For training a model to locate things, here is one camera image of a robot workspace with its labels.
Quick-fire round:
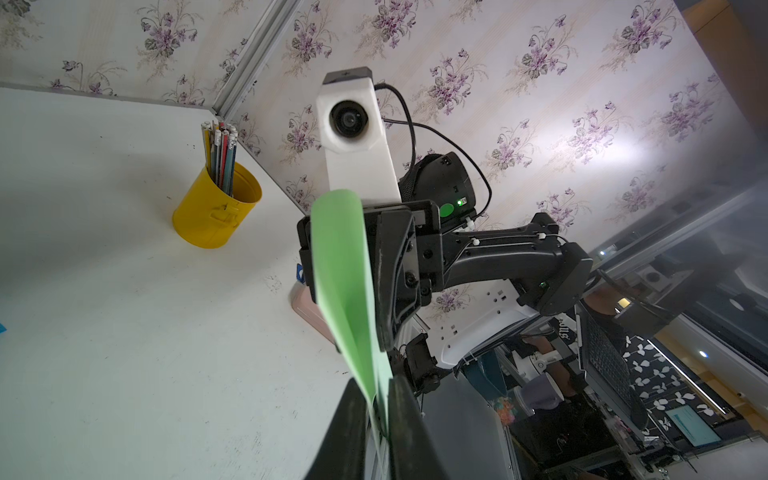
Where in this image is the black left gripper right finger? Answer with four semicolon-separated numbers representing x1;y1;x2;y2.
388;375;448;480

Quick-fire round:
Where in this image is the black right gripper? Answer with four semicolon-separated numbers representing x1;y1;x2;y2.
297;200;443;352

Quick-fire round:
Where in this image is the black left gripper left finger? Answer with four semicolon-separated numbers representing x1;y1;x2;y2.
304;378;368;480

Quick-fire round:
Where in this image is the green paper sheet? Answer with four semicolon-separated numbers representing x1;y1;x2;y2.
310;189;393;436

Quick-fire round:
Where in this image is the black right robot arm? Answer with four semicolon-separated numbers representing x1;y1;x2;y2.
297;153;592;400

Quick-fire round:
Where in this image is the pen package box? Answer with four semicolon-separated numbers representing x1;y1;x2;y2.
296;263;306;285

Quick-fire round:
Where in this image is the yellow metal pencil bucket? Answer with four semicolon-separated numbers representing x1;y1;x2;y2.
172;163;262;249

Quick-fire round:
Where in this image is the dark blue pencil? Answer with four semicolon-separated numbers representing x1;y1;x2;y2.
208;121;221;184

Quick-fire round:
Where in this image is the yellow orange pencil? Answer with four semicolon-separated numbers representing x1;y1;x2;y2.
201;121;213;175

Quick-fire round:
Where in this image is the black laptop computer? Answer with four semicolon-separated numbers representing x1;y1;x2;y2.
575;302;649;437

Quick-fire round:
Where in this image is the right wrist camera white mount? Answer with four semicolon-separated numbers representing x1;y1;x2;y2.
315;67;401;207

